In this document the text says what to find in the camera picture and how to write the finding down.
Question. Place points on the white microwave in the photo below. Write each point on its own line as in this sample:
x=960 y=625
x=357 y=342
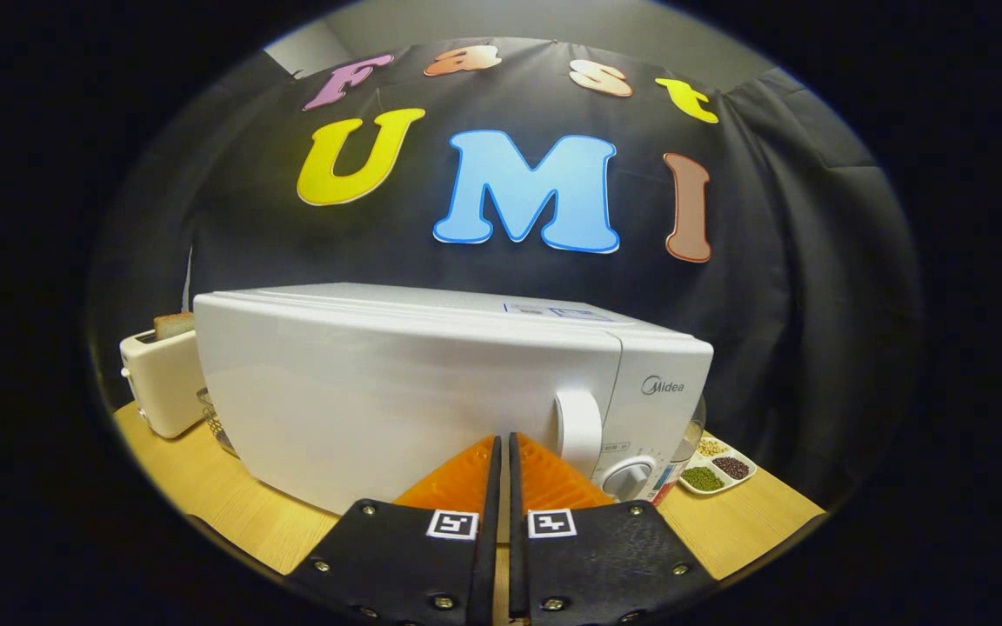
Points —
x=379 y=391

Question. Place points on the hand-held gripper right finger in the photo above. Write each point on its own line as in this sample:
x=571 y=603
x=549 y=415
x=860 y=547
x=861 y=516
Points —
x=518 y=522

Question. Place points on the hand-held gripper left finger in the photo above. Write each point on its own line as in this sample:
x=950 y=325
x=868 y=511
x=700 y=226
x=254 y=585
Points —
x=484 y=522

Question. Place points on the clear bottle red label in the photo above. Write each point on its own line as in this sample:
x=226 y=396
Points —
x=688 y=443

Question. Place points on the white divided bean tray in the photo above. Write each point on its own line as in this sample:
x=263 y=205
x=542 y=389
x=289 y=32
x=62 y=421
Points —
x=718 y=474

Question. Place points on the toast slice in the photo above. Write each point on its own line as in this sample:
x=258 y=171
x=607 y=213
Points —
x=172 y=325

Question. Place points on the cream toaster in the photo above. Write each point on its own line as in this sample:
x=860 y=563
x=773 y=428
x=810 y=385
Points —
x=162 y=382

